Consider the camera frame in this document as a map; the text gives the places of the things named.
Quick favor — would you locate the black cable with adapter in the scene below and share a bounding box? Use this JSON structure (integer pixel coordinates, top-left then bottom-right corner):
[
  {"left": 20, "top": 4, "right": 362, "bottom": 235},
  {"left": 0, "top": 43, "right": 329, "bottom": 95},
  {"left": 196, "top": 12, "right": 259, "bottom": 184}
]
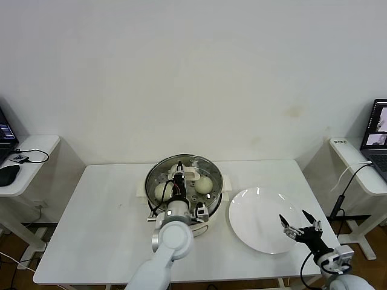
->
[{"left": 328, "top": 164, "right": 373, "bottom": 224}]

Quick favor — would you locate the round white plate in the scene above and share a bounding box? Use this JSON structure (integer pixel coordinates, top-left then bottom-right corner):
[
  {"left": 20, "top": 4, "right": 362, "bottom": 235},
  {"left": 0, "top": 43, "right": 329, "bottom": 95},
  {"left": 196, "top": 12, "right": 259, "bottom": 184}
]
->
[{"left": 228, "top": 187, "right": 303, "bottom": 254}]

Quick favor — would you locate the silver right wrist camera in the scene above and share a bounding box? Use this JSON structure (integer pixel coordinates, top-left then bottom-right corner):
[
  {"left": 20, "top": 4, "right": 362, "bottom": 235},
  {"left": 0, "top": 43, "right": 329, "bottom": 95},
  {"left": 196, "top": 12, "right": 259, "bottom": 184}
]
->
[{"left": 333, "top": 245, "right": 355, "bottom": 268}]

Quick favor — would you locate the stainless steel steamer basket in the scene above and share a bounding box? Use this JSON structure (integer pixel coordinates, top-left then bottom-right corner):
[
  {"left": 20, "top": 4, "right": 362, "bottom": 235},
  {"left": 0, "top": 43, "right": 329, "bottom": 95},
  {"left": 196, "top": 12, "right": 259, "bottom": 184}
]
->
[{"left": 144, "top": 154, "right": 224, "bottom": 216}]

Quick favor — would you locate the black computer mouse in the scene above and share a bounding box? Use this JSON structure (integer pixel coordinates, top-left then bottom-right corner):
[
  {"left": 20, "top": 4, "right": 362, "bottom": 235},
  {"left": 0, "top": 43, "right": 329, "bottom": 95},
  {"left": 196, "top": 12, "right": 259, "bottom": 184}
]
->
[{"left": 0, "top": 164, "right": 20, "bottom": 187}]

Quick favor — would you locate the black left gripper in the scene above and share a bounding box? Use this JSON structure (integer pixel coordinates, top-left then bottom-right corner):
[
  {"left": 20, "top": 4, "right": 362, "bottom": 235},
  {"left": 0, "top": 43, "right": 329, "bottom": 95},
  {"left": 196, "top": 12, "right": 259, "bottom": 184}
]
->
[{"left": 171, "top": 161, "right": 187, "bottom": 202}]

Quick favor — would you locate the round glass pot lid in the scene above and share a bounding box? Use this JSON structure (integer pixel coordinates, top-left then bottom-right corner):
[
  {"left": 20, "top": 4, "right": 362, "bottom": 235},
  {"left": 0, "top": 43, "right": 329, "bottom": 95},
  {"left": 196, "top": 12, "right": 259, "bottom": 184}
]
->
[{"left": 145, "top": 154, "right": 224, "bottom": 204}]

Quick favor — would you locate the grey laptop with image windows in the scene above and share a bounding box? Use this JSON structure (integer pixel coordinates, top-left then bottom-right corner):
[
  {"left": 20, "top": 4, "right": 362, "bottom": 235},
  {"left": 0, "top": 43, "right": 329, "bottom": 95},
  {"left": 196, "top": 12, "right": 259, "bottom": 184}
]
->
[{"left": 359, "top": 98, "right": 387, "bottom": 184}]

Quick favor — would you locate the white side table with sticker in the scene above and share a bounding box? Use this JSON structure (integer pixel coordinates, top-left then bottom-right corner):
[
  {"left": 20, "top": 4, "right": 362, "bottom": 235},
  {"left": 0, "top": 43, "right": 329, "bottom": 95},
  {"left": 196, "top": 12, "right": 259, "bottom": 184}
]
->
[{"left": 329, "top": 138, "right": 387, "bottom": 260}]

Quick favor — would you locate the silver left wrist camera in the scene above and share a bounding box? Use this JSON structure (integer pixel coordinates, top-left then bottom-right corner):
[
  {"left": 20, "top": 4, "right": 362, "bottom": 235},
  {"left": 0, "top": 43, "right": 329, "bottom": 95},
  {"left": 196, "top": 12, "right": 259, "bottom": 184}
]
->
[{"left": 195, "top": 203, "right": 210, "bottom": 224}]

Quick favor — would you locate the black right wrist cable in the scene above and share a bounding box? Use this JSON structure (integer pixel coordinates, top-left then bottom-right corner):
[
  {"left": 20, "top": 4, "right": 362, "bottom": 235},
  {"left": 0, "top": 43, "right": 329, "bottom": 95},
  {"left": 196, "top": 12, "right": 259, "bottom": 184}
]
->
[{"left": 300, "top": 250, "right": 322, "bottom": 286}]

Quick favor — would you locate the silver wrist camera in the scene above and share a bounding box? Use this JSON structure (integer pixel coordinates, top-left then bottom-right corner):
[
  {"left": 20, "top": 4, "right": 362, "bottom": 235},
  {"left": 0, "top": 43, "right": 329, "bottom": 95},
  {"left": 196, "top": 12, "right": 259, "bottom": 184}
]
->
[
  {"left": 195, "top": 203, "right": 210, "bottom": 224},
  {"left": 333, "top": 245, "right": 355, "bottom": 268}
]

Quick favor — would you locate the white side table with mouse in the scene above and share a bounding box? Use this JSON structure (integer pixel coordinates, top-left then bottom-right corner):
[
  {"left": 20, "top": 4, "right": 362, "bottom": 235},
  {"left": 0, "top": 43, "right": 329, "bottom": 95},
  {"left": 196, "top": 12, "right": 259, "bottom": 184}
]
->
[{"left": 0, "top": 135, "right": 61, "bottom": 253}]

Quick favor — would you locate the thin black looped cable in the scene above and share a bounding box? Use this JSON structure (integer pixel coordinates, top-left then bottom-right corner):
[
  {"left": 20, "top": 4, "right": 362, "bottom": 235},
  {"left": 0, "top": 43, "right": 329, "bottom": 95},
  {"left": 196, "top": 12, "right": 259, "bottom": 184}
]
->
[{"left": 10, "top": 147, "right": 50, "bottom": 164}]

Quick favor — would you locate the white flat cable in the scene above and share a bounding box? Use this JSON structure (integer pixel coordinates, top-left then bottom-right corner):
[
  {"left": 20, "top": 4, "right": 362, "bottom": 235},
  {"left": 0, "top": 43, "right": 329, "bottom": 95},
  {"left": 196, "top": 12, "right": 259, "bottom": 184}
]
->
[{"left": 330, "top": 161, "right": 374, "bottom": 193}]

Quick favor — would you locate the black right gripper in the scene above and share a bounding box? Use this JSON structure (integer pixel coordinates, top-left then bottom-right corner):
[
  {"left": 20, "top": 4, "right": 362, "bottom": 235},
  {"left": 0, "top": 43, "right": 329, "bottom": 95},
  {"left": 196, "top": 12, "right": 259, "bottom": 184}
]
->
[{"left": 278, "top": 210, "right": 333, "bottom": 257}]

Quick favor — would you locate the white electric cooking pot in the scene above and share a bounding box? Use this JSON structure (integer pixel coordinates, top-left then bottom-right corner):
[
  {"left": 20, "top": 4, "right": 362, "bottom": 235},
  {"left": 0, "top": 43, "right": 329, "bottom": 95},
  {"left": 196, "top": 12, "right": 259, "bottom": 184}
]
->
[{"left": 136, "top": 174, "right": 233, "bottom": 239}]

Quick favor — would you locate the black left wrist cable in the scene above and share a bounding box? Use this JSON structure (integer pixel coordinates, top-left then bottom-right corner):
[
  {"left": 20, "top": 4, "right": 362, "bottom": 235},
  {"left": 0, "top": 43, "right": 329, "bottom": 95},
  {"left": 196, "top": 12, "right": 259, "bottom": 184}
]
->
[{"left": 148, "top": 180, "right": 175, "bottom": 223}]

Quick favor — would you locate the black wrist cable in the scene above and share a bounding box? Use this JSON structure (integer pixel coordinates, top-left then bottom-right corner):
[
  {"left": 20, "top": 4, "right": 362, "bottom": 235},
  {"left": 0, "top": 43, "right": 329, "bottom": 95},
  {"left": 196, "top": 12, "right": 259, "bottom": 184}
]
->
[
  {"left": 148, "top": 180, "right": 175, "bottom": 223},
  {"left": 300, "top": 250, "right": 322, "bottom": 286}
]

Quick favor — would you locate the black laptop with blue screen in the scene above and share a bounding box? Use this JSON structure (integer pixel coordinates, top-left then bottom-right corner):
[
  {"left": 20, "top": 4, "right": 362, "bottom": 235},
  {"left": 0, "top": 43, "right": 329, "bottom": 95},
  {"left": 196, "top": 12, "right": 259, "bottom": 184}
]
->
[{"left": 0, "top": 104, "right": 20, "bottom": 166}]

